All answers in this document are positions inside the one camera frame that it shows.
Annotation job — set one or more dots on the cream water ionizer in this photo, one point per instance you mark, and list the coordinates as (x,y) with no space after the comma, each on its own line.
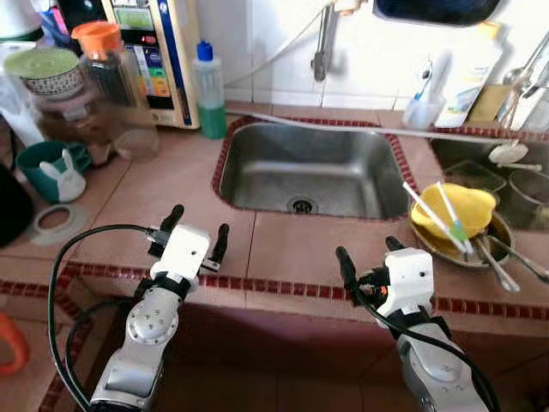
(154,56)

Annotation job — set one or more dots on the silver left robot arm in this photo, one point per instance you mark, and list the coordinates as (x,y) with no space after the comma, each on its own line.
(146,335)

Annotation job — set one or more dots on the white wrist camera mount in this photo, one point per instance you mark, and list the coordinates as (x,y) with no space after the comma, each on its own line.
(182,253)
(407,279)

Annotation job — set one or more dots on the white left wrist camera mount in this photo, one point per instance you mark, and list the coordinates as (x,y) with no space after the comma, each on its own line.
(182,253)

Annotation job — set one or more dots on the white plastic container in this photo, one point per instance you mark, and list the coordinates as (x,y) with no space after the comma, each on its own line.
(13,94)

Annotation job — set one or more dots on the clear plastic cup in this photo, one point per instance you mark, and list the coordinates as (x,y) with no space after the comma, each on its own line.
(420,112)

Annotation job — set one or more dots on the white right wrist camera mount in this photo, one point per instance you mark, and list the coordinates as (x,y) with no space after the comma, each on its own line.
(407,279)

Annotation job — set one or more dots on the tall chrome faucet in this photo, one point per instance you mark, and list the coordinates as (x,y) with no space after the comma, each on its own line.
(527,77)

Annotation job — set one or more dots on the clear square container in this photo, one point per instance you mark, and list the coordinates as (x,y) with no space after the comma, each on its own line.
(472,176)

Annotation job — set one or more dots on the teal mug white bunny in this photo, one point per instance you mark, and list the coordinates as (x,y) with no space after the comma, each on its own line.
(51,172)

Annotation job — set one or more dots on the yellow plastic bowl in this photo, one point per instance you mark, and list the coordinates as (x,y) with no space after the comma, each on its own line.
(476,206)

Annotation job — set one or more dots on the green soap bottle blue cap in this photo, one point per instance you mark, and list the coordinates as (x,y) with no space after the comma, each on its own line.
(210,90)

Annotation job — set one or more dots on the blue white toothbrush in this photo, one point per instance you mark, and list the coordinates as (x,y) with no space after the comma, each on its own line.
(426,77)

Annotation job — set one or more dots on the patterned bowl green lid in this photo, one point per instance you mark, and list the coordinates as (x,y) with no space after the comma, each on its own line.
(43,73)

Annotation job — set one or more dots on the plain white plastic stick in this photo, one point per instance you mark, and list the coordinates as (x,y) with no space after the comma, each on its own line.
(429,213)

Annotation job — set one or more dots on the clear pitcher orange lid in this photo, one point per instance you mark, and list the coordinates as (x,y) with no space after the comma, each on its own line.
(116,94)

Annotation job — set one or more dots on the white stick green band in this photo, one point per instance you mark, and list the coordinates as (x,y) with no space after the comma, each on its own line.
(452,213)

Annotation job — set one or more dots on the small steel pot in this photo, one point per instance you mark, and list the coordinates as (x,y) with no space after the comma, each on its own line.
(527,193)

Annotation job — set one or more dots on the dark blue basin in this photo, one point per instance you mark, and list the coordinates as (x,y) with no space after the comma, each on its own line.
(437,9)

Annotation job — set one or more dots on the yellow sponge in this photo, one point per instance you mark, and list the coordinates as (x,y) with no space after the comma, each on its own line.
(489,103)

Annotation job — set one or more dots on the white detergent bottle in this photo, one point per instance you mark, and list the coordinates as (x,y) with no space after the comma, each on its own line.
(467,73)

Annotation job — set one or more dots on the steel sink basin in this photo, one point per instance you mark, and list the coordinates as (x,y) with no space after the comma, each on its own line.
(313,172)
(489,199)

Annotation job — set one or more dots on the round steel plate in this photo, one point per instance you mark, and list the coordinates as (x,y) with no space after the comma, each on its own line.
(450,253)

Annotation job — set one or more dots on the jar with brown contents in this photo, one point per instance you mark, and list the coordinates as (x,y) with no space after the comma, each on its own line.
(69,124)

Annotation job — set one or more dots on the white bottle green band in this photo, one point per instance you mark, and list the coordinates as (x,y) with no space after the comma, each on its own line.
(17,21)

